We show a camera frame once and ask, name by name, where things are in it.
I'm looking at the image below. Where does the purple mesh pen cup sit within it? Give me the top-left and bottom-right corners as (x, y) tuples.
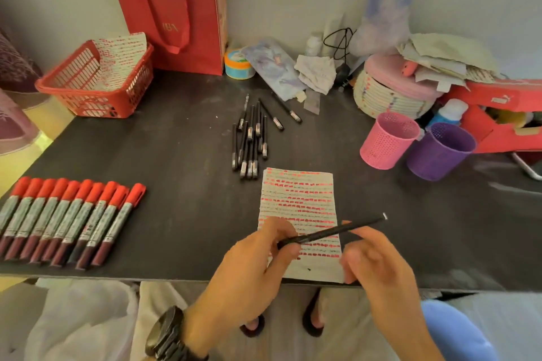
(407, 122), (478, 182)

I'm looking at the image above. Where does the red paper gift bag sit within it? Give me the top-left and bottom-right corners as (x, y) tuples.
(103, 0), (228, 77)

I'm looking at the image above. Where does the pile of black pens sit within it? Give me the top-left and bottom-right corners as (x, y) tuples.
(231, 93), (304, 182)

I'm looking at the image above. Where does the black ballpoint pen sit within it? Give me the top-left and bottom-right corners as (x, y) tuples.
(277, 213), (388, 250)

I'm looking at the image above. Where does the pile of loose papers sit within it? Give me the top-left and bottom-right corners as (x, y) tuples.
(395, 32), (505, 93)

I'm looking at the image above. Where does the woven basket with pink lid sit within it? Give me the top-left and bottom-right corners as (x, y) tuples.
(353, 54), (445, 120)

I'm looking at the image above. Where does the red plastic basket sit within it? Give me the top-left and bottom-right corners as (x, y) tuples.
(35, 39), (156, 119)

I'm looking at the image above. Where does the pink patterned cushion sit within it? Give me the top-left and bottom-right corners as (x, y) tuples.
(0, 89), (42, 157)

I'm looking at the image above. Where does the small white bottle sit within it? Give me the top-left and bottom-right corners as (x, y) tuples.
(305, 33), (325, 57)

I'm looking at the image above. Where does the person's left hand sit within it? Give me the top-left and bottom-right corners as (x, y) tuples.
(185, 217), (302, 356)

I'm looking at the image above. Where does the small clear plastic piece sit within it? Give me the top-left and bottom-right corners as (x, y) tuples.
(303, 89), (323, 115)

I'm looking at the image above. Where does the black sandal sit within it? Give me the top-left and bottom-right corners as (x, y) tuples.
(239, 313), (266, 338)
(301, 288), (325, 338)

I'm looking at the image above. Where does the white plastic bag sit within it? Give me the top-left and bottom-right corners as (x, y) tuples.
(0, 278), (141, 361)

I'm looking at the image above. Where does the crumpled white cloth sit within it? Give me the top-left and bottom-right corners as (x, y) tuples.
(294, 54), (338, 96)

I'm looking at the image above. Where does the floral pencil pouch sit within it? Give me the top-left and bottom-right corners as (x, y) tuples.
(241, 38), (308, 102)

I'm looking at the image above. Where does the pink mesh pen cup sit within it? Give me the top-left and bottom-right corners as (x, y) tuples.
(359, 111), (422, 170)

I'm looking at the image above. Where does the purple patterned fabric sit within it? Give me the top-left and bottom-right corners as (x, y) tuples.
(0, 29), (45, 93)

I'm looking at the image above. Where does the row of red capped markers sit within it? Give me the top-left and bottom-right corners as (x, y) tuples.
(0, 176), (147, 271)

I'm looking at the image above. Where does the white plastic rod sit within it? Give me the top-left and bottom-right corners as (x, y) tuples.
(510, 152), (542, 182)

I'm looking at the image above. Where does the blue bottle with white cap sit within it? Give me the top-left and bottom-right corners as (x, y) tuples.
(425, 98), (469, 129)

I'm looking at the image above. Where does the black wristwatch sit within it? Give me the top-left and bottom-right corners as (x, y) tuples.
(144, 305), (209, 361)

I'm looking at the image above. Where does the paper sheet with red marks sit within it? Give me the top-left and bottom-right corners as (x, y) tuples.
(257, 168), (346, 285)
(91, 32), (148, 93)

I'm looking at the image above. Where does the red shoebox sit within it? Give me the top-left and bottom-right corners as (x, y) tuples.
(440, 78), (542, 155)

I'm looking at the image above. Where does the person's right forearm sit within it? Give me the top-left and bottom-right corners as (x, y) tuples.
(380, 315), (446, 361)

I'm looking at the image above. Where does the round teal and orange tin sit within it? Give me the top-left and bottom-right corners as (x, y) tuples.
(224, 48), (256, 80)

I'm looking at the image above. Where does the black charger with cable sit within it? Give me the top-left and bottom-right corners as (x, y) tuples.
(323, 27), (355, 89)

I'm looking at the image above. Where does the person's right hand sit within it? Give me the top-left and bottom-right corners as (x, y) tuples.
(340, 220), (425, 333)

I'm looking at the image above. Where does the blue sleeve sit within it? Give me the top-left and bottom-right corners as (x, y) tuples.
(420, 299), (501, 361)

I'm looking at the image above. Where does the translucent plastic bag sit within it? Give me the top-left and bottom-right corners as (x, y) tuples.
(348, 0), (414, 58)

